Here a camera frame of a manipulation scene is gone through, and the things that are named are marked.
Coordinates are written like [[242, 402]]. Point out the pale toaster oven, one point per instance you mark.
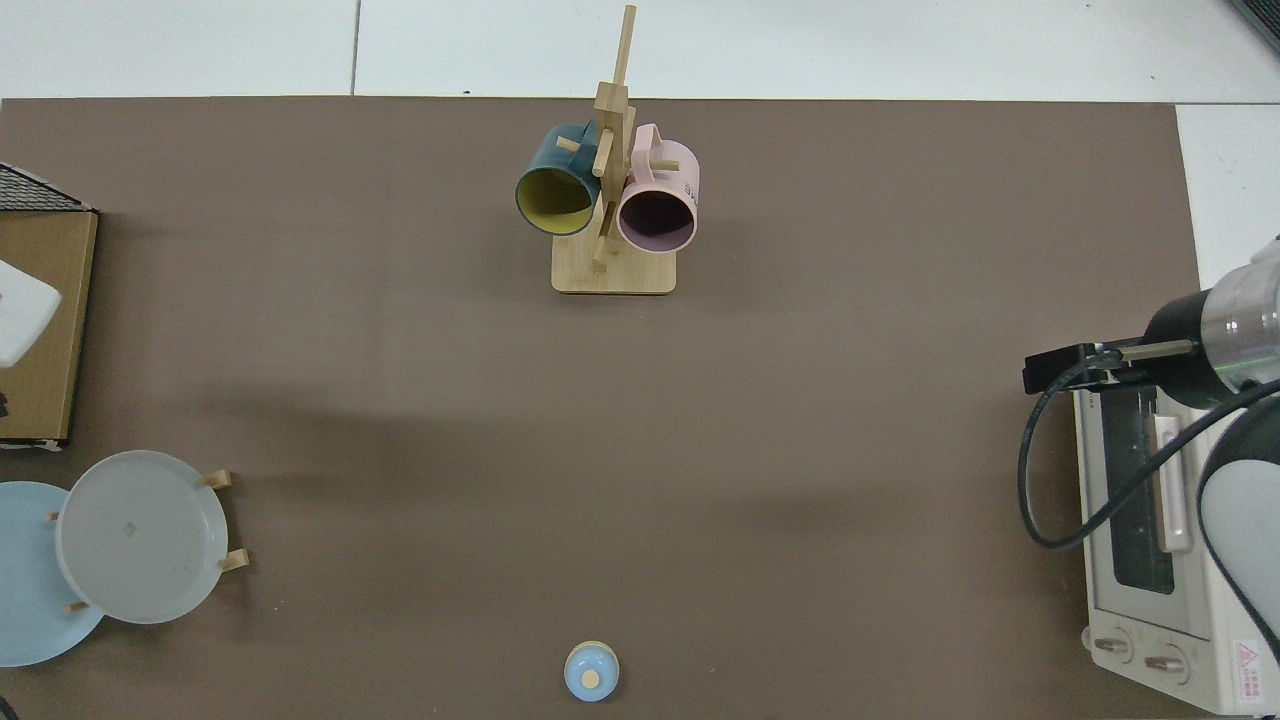
[[1130, 600]]

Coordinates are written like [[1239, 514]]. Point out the pink cup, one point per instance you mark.
[[655, 215]]

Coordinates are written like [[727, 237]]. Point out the wooden cup stand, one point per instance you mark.
[[615, 270]]

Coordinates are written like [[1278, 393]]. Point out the teal cup with yellow inside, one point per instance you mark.
[[555, 195]]

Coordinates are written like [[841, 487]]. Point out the small blue round bell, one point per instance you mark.
[[591, 672]]

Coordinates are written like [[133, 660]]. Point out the brown table cloth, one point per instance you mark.
[[500, 450]]

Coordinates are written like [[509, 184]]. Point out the wooden plate rack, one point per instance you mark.
[[235, 561]]

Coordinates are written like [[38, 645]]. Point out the grey plate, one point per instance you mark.
[[140, 535]]

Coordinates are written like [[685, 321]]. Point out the light blue plate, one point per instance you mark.
[[30, 590]]

